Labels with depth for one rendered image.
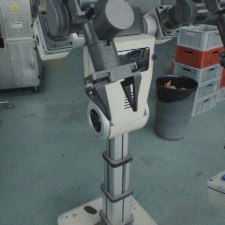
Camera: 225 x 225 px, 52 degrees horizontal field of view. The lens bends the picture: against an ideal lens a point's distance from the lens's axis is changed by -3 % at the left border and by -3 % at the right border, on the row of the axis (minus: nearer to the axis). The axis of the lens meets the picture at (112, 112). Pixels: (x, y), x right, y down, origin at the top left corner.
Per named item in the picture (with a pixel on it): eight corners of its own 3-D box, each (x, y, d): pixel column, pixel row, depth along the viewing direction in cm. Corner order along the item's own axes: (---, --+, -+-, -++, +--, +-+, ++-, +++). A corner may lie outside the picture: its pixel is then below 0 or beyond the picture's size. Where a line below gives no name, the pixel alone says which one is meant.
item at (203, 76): (198, 87, 288) (200, 69, 278) (172, 78, 317) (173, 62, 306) (222, 77, 322) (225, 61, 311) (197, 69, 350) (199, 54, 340)
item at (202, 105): (192, 118, 309) (194, 103, 299) (168, 107, 338) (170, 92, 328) (216, 105, 342) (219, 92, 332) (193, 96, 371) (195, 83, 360)
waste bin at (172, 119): (169, 148, 251) (177, 93, 221) (143, 129, 285) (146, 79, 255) (197, 135, 272) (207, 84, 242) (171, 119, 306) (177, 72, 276)
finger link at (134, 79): (152, 107, 49) (138, 64, 49) (122, 118, 46) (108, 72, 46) (136, 109, 55) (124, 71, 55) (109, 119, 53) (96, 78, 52)
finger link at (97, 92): (137, 112, 48) (124, 68, 47) (106, 124, 45) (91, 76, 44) (123, 114, 54) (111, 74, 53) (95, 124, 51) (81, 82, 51)
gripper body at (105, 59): (139, 70, 49) (128, 35, 48) (94, 82, 45) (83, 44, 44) (125, 76, 55) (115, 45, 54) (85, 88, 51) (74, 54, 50)
